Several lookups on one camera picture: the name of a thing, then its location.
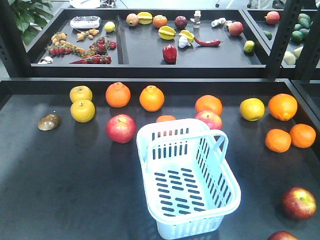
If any light blue plastic basket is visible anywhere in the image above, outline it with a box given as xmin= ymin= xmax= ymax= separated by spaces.
xmin=136 ymin=118 xmax=241 ymax=240

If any small orange centre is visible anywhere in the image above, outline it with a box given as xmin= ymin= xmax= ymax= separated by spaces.
xmin=156 ymin=115 xmax=176 ymax=123

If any small orange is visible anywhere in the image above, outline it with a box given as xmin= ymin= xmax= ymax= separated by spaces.
xmin=289 ymin=123 xmax=316 ymax=149
xmin=265 ymin=128 xmax=292 ymax=153
xmin=156 ymin=115 xmax=176 ymax=123

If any orange with knob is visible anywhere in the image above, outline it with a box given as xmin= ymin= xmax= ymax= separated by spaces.
xmin=139 ymin=85 xmax=165 ymax=112

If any red apple left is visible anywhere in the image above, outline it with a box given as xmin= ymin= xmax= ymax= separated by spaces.
xmin=106 ymin=114 xmax=137 ymax=144

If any orange rear left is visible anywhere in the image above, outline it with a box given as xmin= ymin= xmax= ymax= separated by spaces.
xmin=105 ymin=82 xmax=131 ymax=108

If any orange behind centre apple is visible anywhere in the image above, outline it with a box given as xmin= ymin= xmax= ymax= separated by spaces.
xmin=195 ymin=95 xmax=223 ymax=116

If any red apple centre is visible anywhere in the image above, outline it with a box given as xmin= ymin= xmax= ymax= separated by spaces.
xmin=194 ymin=110 xmax=223 ymax=130

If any red bell pepper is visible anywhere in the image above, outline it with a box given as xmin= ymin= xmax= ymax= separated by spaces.
xmin=162 ymin=44 xmax=178 ymax=64

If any yellow apple front left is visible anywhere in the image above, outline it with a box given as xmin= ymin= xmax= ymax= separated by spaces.
xmin=70 ymin=99 xmax=96 ymax=123

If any yellow apple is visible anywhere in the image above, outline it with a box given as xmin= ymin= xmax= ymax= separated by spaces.
xmin=70 ymin=99 xmax=96 ymax=123
xmin=69 ymin=85 xmax=93 ymax=103
xmin=239 ymin=98 xmax=265 ymax=122

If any white garlic bulb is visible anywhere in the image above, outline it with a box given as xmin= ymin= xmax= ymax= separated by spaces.
xmin=178 ymin=36 xmax=191 ymax=49

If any yellow apple rear left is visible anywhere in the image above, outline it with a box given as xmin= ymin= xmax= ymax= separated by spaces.
xmin=69 ymin=85 xmax=93 ymax=103

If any yellow starfruit left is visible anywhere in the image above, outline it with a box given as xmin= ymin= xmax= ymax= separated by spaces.
xmin=158 ymin=25 xmax=176 ymax=40

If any yellow starfruit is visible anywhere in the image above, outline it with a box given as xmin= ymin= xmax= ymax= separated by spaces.
xmin=158 ymin=25 xmax=176 ymax=40
xmin=179 ymin=29 xmax=195 ymax=43
xmin=137 ymin=11 xmax=153 ymax=25

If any yellow starfruit right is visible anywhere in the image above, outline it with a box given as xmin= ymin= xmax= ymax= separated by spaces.
xmin=179 ymin=29 xmax=195 ymax=43

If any yellow apple right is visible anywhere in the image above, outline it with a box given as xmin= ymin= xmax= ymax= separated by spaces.
xmin=239 ymin=98 xmax=265 ymax=122

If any cherry tomato vine red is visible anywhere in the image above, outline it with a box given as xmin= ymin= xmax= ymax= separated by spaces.
xmin=70 ymin=37 xmax=117 ymax=65

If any red chili pepper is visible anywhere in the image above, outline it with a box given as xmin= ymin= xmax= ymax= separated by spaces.
xmin=194 ymin=37 xmax=223 ymax=47

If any persimmon orange fruit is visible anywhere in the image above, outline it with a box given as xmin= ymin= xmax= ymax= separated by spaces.
xmin=152 ymin=14 xmax=168 ymax=29

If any dark purple fruit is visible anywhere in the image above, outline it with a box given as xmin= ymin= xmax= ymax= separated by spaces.
xmin=174 ymin=15 xmax=188 ymax=30

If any front left black tray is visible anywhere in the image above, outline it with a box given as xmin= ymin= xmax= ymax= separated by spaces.
xmin=0 ymin=79 xmax=320 ymax=240

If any black tray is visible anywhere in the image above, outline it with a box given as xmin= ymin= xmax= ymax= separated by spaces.
xmin=0 ymin=79 xmax=320 ymax=240
xmin=244 ymin=9 xmax=317 ymax=78
xmin=26 ymin=8 xmax=269 ymax=78

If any yellow starfruit rear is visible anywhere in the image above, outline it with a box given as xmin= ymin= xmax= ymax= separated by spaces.
xmin=137 ymin=11 xmax=153 ymax=25

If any mango reddish fruit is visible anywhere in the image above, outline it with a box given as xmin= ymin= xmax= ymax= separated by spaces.
xmin=126 ymin=13 xmax=139 ymax=27

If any small yellow lemon rear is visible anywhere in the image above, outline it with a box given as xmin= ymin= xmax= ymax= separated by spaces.
xmin=104 ymin=21 xmax=116 ymax=33

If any brown mushroom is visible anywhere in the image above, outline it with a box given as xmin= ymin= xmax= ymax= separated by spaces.
xmin=37 ymin=113 xmax=61 ymax=131

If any rear left black tray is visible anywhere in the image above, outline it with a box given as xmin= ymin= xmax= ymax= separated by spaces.
xmin=26 ymin=8 xmax=269 ymax=78

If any small green yellow fruit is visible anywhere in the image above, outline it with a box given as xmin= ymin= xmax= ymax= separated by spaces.
xmin=243 ymin=40 xmax=255 ymax=53

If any red apple rear tray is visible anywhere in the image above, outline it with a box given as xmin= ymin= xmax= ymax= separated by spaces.
xmin=228 ymin=21 xmax=244 ymax=37

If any small orange front left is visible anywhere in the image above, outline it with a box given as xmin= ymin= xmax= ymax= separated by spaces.
xmin=265 ymin=128 xmax=292 ymax=153

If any large orange right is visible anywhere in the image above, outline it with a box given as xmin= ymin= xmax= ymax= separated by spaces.
xmin=268 ymin=93 xmax=298 ymax=121

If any white electronic scale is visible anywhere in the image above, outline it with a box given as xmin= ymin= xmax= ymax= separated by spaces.
xmin=70 ymin=16 xmax=101 ymax=29

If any orange cherry tomato vine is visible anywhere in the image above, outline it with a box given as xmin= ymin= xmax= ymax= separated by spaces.
xmin=46 ymin=28 xmax=100 ymax=56

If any pale pear with stem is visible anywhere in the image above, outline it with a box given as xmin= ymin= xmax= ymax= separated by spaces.
xmin=283 ymin=51 xmax=296 ymax=65

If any small orange front right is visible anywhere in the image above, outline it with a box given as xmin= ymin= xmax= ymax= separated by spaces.
xmin=289 ymin=123 xmax=316 ymax=149

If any rear right black tray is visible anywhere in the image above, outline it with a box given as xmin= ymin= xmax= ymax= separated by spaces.
xmin=244 ymin=9 xmax=317 ymax=78

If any red pomegranate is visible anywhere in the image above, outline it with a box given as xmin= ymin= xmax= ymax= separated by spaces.
xmin=264 ymin=11 xmax=281 ymax=25

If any dark red apple right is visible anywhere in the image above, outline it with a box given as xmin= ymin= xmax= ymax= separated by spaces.
xmin=281 ymin=186 xmax=317 ymax=221

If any green potted plant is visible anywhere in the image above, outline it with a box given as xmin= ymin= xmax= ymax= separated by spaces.
xmin=8 ymin=0 xmax=53 ymax=46

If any red apple front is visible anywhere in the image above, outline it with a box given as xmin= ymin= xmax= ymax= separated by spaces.
xmin=267 ymin=230 xmax=298 ymax=240

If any black rack post right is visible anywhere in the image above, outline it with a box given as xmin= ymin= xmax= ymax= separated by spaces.
xmin=265 ymin=0 xmax=303 ymax=80

